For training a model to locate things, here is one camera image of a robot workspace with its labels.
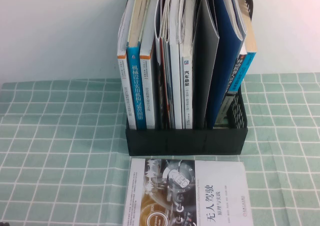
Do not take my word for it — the white book orange band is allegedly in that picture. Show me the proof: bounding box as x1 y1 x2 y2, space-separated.
116 0 137 131
138 0 159 130

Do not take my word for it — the red-edged thin magazine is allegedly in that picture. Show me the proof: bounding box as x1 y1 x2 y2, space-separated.
159 0 173 130

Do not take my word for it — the white car suspension book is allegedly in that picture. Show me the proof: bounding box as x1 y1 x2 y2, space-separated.
179 0 197 130

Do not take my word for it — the cyan DTC book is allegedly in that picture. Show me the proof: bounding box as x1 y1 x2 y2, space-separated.
226 0 258 96

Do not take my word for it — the blue spine mechanism book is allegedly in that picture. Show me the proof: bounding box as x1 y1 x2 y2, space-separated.
126 0 152 131

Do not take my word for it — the blue cover magazine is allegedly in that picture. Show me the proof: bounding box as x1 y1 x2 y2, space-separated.
206 0 248 129

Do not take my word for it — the dark grey magazine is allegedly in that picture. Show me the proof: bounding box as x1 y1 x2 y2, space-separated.
191 0 221 130

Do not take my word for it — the black plastic book holder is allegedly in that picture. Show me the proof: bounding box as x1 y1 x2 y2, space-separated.
124 0 256 157

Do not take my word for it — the grey-blue thin magazine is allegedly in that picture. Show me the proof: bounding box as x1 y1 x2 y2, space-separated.
163 35 176 130

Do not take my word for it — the white autonomous driving book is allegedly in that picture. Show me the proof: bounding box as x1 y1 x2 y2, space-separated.
122 158 252 226

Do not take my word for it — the white thin book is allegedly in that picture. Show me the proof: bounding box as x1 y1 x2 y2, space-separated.
168 0 188 130

